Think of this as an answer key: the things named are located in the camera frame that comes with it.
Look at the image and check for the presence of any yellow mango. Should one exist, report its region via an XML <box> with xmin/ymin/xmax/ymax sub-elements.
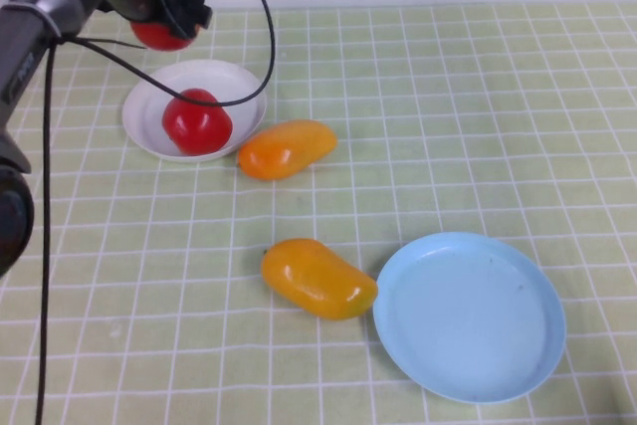
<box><xmin>261</xmin><ymin>238</ymin><xmax>379</xmax><ymax>322</ymax></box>

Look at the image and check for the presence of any white round plate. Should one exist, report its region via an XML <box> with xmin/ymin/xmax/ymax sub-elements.
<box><xmin>121</xmin><ymin>59</ymin><xmax>269</xmax><ymax>163</ymax></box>

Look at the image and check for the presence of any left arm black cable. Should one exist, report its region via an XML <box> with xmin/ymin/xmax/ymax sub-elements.
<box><xmin>34</xmin><ymin>0</ymin><xmax>278</xmax><ymax>425</ymax></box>

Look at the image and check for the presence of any white zip tie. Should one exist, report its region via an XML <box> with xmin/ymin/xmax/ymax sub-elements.
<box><xmin>9</xmin><ymin>1</ymin><xmax>64</xmax><ymax>41</ymax></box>

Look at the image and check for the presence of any orange mango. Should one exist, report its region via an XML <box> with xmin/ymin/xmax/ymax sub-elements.
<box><xmin>237</xmin><ymin>119</ymin><xmax>338</xmax><ymax>182</ymax></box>

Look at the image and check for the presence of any red apple with dark stem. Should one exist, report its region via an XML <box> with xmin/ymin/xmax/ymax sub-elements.
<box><xmin>161</xmin><ymin>88</ymin><xmax>234</xmax><ymax>157</ymax></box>

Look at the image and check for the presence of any red apple with yellow blush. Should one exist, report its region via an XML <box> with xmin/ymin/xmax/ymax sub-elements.
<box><xmin>129</xmin><ymin>16</ymin><xmax>195</xmax><ymax>53</ymax></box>

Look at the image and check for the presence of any light blue round plate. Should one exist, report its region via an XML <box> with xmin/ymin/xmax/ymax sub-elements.
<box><xmin>371</xmin><ymin>231</ymin><xmax>567</xmax><ymax>405</ymax></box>

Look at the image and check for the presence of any green checked tablecloth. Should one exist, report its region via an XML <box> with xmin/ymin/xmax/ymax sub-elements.
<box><xmin>0</xmin><ymin>2</ymin><xmax>637</xmax><ymax>425</ymax></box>

